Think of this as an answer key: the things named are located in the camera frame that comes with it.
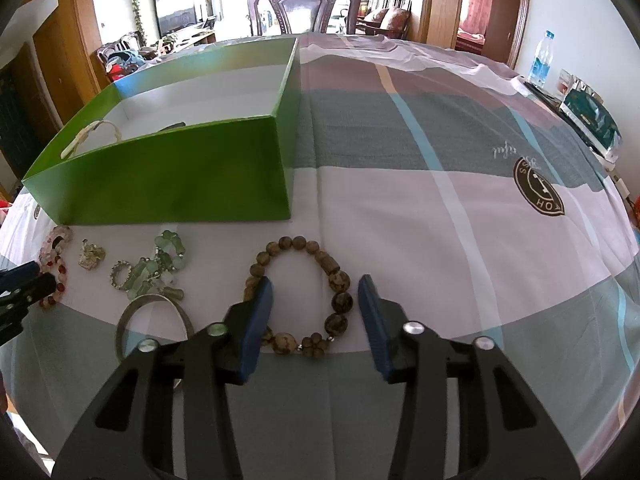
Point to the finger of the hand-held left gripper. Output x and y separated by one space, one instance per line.
32 290
20 274

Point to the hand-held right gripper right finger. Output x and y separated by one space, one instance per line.
372 325

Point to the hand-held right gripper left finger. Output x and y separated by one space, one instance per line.
257 325

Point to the silver bangle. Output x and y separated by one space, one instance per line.
125 317

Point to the green cardboard box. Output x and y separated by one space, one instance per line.
175 175

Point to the white wristwatch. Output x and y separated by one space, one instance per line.
107 123

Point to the wooden bench with clothes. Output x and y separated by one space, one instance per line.
122 60

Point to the white power strip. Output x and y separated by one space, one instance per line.
621 185

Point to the wooden television cabinet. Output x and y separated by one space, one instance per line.
192 37

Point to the green vine garland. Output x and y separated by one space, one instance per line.
136 5

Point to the flat screen television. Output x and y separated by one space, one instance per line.
175 12

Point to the wooden sofa with cushions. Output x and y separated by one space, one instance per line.
387 20

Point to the teal gift bag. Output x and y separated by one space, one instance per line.
595 115

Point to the clear plastic water bottle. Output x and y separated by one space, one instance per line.
542 65

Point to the small upright boxes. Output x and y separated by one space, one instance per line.
564 80

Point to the pink curtain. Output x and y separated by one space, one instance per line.
477 0

